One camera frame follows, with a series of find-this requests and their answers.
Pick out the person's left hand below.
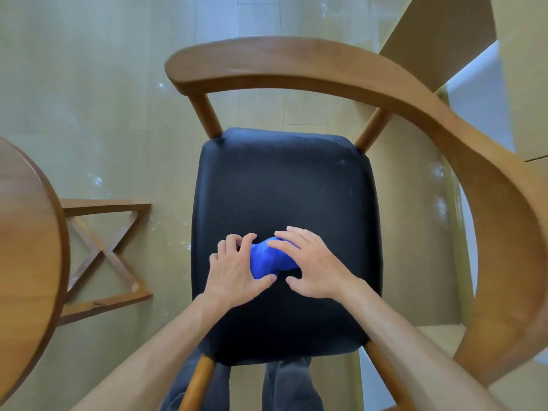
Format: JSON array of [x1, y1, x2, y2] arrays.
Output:
[[205, 233, 278, 311]]

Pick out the black chair seat cushion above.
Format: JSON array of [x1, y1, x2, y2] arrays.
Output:
[[190, 127, 384, 367]]

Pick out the wooden armchair frame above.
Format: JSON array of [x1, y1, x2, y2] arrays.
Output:
[[165, 36, 548, 411]]

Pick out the person's right hand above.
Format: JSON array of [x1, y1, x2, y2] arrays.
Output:
[[267, 226, 358, 300]]

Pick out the person's right forearm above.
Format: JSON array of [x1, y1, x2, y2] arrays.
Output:
[[338, 277, 507, 411]]

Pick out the blue cloth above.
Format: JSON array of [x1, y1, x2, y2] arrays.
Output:
[[249, 236, 300, 280]]

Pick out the person's left forearm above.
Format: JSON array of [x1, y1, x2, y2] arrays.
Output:
[[70, 293, 233, 411]]

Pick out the round wooden table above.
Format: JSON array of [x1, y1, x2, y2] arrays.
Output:
[[0, 137, 154, 408]]

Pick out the person's dark grey trousers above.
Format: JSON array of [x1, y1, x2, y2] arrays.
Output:
[[160, 346, 325, 411]]

